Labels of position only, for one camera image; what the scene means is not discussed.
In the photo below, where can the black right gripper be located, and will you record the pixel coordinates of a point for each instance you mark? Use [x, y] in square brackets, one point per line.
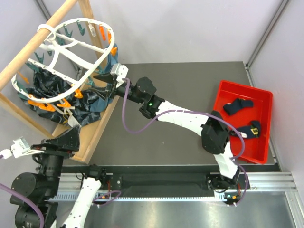
[106, 93]

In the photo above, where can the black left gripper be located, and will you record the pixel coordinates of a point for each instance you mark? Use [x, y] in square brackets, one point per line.
[66, 144]

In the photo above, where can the teal blue garment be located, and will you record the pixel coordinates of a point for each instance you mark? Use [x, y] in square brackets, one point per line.
[98, 104]

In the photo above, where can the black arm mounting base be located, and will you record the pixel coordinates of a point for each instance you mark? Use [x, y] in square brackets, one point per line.
[177, 182]

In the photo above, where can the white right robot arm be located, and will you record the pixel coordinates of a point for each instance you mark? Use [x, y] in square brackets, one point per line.
[211, 128]

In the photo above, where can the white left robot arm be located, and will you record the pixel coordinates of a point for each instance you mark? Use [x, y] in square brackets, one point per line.
[32, 191]

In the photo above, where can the dark leaf-print shorts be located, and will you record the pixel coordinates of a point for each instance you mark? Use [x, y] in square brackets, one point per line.
[71, 110]

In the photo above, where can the wooden round rod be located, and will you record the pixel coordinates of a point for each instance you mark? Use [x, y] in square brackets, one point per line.
[16, 63]

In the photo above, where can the navy sock upper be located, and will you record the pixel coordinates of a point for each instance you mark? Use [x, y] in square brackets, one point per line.
[237, 105]

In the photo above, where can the navy sock with yellow tag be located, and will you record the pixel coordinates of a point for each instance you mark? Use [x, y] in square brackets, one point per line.
[251, 130]

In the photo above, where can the red plastic bin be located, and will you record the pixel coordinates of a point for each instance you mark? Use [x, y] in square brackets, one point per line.
[257, 117]

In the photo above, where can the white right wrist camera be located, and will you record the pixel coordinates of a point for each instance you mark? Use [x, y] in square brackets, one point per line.
[119, 73]

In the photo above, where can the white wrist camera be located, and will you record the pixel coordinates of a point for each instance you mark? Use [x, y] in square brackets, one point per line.
[19, 148]
[119, 73]

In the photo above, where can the wooden rack frame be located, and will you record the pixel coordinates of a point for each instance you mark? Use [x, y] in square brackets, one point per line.
[73, 50]

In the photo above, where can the aluminium rail frame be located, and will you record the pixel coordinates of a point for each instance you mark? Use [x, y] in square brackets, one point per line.
[272, 201]

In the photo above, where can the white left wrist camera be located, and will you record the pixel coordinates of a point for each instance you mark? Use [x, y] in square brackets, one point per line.
[19, 148]

